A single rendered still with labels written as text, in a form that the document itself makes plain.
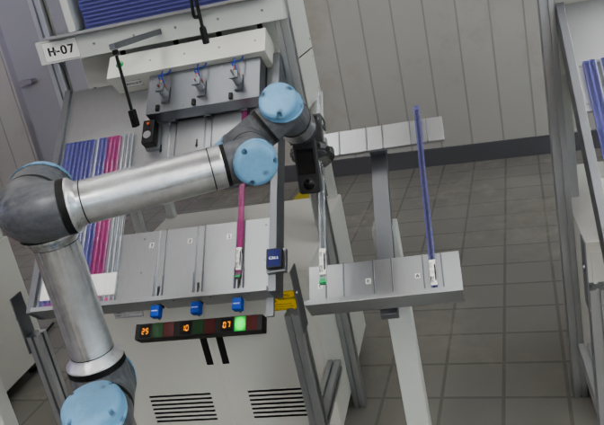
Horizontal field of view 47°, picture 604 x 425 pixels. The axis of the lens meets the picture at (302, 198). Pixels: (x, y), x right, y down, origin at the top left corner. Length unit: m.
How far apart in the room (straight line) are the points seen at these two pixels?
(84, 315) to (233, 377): 0.95
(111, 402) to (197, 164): 0.46
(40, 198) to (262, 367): 1.19
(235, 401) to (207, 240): 0.67
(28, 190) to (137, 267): 0.72
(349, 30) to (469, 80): 0.85
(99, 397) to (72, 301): 0.18
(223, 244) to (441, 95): 3.10
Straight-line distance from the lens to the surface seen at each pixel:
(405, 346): 1.86
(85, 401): 1.39
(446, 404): 2.45
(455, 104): 4.73
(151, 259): 1.89
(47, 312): 2.00
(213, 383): 2.32
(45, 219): 1.21
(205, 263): 1.82
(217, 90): 1.98
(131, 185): 1.19
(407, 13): 4.66
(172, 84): 2.06
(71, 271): 1.38
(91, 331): 1.43
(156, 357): 2.33
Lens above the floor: 1.44
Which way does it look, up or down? 18 degrees down
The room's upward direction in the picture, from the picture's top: 12 degrees counter-clockwise
